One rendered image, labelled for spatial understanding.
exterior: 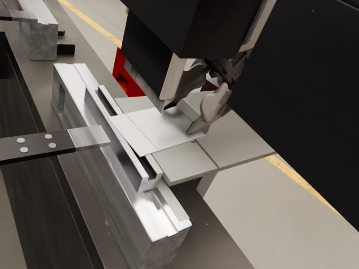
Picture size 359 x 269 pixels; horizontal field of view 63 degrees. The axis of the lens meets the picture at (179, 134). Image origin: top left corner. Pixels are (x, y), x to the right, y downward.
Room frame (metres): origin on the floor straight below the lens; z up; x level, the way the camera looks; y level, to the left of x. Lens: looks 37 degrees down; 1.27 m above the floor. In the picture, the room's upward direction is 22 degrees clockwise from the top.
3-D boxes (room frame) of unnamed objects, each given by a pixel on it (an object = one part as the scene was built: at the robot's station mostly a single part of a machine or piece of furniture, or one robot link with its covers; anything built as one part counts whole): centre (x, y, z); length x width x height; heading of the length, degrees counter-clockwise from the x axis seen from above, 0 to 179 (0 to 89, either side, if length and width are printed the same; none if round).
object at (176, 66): (0.31, 0.06, 1.13); 0.10 x 0.02 x 0.10; 47
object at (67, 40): (0.77, 0.47, 0.89); 0.30 x 0.05 x 0.03; 47
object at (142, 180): (0.33, 0.08, 0.98); 0.20 x 0.03 x 0.03; 47
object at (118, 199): (0.35, 0.10, 0.92); 0.39 x 0.06 x 0.10; 47
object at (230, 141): (0.42, -0.04, 1.00); 0.26 x 0.18 x 0.01; 137
